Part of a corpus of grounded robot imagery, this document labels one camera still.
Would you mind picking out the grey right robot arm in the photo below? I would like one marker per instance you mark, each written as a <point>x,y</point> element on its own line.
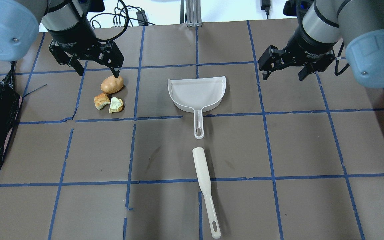
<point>321,24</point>

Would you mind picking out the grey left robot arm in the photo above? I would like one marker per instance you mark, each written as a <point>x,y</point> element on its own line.
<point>20,20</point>

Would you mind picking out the black power adapter on desk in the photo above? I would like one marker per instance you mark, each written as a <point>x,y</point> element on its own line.
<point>141,18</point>

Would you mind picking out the pale bread piece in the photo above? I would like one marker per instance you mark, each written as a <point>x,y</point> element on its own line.
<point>117,105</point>

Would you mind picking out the brown potato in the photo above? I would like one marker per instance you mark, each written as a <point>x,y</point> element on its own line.
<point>112,85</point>

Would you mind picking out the white plastic dustpan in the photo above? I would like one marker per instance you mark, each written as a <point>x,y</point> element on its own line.
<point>197,96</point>

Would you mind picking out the aluminium frame post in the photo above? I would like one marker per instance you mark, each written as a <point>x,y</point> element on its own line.
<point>190,13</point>

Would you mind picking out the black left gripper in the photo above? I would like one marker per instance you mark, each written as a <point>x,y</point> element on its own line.
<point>73,36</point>

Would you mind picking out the orange bread piece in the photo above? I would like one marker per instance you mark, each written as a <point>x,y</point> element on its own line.
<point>101,100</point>

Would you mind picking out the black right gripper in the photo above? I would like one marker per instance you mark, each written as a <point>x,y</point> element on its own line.
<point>307,43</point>

